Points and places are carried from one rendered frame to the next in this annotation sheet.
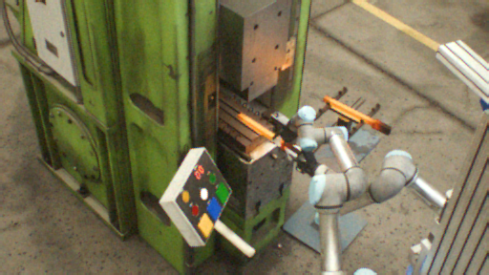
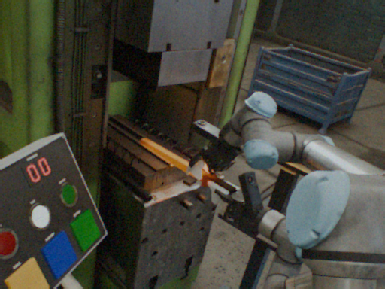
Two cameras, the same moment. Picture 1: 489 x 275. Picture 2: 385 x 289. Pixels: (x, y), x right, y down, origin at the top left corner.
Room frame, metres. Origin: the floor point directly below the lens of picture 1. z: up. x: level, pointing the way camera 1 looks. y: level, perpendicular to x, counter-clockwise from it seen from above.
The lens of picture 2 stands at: (1.28, -0.08, 1.60)
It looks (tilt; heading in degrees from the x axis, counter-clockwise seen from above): 31 degrees down; 1
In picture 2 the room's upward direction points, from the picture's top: 9 degrees clockwise
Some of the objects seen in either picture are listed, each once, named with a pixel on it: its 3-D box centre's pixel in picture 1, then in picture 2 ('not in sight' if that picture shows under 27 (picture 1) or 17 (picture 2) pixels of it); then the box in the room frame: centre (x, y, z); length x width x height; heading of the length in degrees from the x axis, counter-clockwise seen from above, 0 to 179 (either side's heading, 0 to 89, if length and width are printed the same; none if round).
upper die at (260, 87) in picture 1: (232, 65); (140, 47); (2.53, 0.08, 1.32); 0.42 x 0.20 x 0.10; 47
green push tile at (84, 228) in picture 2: (221, 193); (84, 229); (1.97, 0.10, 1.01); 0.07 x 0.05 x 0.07; 162
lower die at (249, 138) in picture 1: (230, 119); (129, 147); (2.53, 0.08, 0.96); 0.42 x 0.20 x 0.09; 47
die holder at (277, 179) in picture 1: (235, 149); (132, 201); (2.58, 0.05, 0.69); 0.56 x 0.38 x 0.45; 47
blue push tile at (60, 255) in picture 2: (213, 208); (58, 254); (1.88, 0.13, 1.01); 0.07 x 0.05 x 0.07; 162
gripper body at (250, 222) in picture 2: (308, 164); (247, 211); (2.19, -0.32, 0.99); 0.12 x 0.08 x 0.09; 47
